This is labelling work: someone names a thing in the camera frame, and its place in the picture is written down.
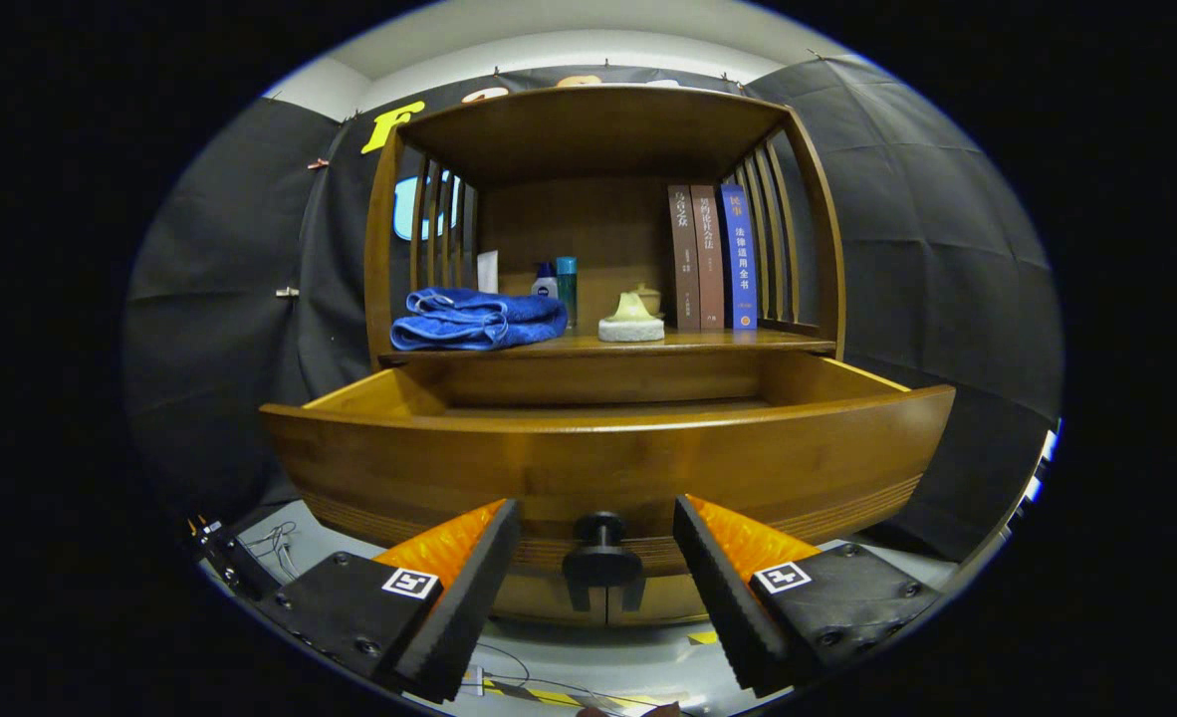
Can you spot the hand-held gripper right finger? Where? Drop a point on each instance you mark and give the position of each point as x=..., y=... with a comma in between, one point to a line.
x=723, y=607

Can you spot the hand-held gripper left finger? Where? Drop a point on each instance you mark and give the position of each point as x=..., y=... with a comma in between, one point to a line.
x=469, y=607

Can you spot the wooden drawer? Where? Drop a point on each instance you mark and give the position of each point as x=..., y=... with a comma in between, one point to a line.
x=598, y=468

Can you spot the wooden cabinet door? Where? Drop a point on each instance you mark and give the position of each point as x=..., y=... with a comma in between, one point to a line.
x=668, y=602
x=539, y=602

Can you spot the brown wooden cabinet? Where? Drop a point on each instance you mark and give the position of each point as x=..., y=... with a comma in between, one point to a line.
x=588, y=129

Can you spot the small yellow tape piece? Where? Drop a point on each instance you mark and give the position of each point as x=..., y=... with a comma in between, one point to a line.
x=703, y=637

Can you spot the yellow black striped tape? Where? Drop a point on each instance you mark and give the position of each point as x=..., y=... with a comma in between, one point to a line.
x=549, y=697

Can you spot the black electronic box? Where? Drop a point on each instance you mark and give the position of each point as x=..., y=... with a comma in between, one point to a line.
x=240, y=568

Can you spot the folded blue towel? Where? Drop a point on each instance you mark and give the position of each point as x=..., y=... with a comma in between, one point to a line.
x=479, y=319

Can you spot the beige lidded teacup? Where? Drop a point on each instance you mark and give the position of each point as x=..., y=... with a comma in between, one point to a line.
x=654, y=299

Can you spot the white bottle blue cap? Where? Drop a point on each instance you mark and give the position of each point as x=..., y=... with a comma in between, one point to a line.
x=546, y=287

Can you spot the teal bottle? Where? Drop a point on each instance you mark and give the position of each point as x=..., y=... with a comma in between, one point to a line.
x=568, y=289

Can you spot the white tube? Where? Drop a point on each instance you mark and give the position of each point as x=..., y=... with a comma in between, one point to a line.
x=488, y=271

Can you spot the white sheet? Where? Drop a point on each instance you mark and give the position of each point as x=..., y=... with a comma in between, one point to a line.
x=1037, y=478

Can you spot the reddish brown book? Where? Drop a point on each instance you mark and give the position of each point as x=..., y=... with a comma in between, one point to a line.
x=708, y=259

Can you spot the blue book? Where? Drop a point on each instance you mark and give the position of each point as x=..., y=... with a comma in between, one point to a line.
x=740, y=259

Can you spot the dark brown book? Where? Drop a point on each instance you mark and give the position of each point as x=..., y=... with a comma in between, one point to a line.
x=683, y=259

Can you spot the black backdrop cloth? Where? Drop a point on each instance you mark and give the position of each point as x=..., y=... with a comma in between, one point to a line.
x=947, y=249

